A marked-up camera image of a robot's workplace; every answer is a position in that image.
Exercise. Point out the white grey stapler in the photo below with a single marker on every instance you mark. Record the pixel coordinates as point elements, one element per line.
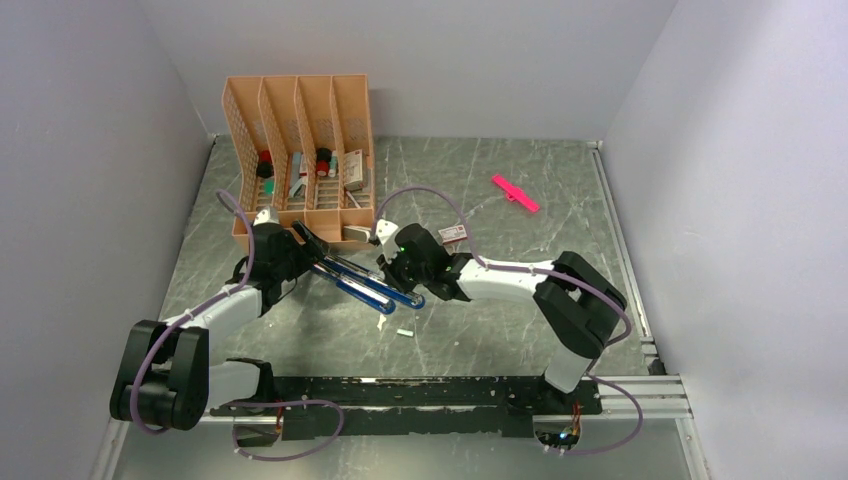
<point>357,233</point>

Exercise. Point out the red black bottle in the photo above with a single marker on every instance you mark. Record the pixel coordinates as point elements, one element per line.
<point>323,159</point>
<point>264,168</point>

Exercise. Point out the orange plastic desk organizer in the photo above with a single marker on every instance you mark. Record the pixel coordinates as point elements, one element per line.
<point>305,147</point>

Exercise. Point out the white box in organizer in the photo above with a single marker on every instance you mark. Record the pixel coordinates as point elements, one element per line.
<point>354,170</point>

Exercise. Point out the grey stapler in organizer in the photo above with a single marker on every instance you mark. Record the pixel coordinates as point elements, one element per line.
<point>299,172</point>

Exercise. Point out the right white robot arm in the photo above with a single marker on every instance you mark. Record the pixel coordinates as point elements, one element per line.
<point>580,305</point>

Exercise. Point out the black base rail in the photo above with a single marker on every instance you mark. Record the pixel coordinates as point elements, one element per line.
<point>311,407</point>

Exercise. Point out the red black bottle right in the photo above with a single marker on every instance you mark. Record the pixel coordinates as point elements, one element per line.
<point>323,159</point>

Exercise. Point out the red black bottle left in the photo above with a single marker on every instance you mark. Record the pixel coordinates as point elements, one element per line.
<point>264,168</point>

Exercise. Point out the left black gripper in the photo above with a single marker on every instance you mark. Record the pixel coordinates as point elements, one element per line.
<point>305,262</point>

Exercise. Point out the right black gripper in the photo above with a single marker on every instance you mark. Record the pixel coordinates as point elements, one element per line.
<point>389,270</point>

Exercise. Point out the red white staple box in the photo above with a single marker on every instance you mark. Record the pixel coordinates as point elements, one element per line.
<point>453,234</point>

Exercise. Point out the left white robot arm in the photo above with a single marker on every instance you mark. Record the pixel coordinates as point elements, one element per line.
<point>165,379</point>

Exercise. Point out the blue stapler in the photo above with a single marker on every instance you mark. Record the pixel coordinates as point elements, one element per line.
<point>357,290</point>
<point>373,280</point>

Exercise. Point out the pink plastic clip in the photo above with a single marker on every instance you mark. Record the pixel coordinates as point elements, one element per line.
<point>515,194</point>

